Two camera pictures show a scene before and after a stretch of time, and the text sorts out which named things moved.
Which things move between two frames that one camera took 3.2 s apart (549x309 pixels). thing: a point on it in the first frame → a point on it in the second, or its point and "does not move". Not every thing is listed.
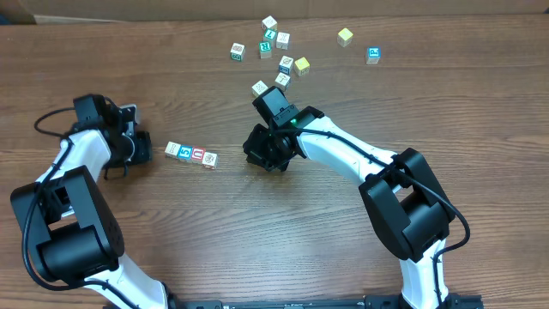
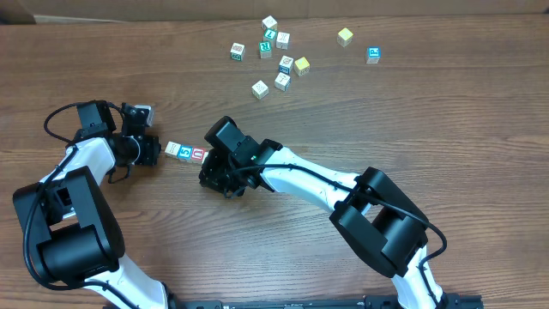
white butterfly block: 171,149 does not move
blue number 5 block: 184,152 does not move
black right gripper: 254,150 → 210,177
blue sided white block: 286,64 does not move
